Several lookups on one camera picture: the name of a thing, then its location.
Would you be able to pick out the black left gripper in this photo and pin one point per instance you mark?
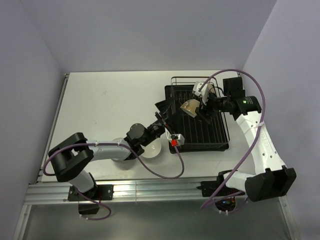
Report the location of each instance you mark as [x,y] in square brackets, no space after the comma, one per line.
[163,107]

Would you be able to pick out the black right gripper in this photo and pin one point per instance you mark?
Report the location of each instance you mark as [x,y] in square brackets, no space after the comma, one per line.
[206,108]

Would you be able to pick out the beige bowl with leaf pattern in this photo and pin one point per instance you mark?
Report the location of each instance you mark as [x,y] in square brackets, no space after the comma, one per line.
[189,107]

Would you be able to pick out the white ribbed bowl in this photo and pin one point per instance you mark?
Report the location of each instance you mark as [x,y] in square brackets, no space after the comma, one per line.
[152,150]

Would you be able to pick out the white bowl with grey rim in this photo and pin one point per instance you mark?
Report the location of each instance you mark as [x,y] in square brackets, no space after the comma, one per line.
[122,153]

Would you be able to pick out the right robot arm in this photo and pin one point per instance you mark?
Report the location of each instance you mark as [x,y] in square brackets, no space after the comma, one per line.
[261,173]

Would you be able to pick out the black drip tray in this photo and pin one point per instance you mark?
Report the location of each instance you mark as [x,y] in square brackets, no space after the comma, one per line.
[200,130]

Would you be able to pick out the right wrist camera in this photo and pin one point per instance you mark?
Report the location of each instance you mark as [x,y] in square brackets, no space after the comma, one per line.
[202,91]

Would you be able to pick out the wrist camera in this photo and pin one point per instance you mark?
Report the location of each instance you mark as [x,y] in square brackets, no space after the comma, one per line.
[202,91]
[175,139]

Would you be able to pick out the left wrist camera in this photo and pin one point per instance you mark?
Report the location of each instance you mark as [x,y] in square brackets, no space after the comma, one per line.
[175,139]

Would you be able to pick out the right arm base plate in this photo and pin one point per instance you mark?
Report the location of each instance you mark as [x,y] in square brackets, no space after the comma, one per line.
[207,188]

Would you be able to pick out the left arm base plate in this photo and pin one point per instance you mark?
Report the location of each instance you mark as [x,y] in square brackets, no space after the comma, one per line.
[101,192]

